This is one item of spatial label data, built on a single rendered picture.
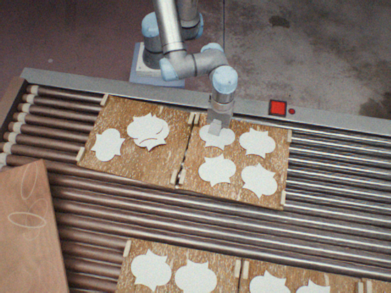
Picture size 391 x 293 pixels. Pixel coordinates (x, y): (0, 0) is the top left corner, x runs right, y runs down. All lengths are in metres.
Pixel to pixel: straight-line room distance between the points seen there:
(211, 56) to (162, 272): 0.75
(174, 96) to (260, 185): 0.55
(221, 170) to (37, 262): 0.71
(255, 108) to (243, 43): 1.56
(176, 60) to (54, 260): 0.76
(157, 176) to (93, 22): 2.19
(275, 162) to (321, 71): 1.70
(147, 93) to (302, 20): 2.10
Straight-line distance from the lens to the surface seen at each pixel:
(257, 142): 1.32
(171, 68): 1.02
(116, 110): 1.43
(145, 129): 1.32
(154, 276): 1.18
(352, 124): 1.54
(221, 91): 0.99
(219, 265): 1.19
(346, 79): 2.95
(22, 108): 1.61
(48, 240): 1.19
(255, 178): 1.26
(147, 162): 1.29
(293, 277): 1.23
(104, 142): 1.35
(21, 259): 1.22
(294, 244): 1.26
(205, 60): 1.04
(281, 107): 1.46
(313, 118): 1.49
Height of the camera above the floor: 2.12
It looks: 65 degrees down
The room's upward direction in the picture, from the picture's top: 1 degrees clockwise
